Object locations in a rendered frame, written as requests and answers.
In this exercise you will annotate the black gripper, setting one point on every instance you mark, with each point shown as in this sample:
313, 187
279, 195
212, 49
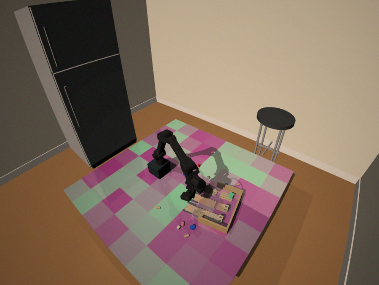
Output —
189, 194

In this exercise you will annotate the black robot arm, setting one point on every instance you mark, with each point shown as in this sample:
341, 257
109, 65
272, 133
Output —
186, 163

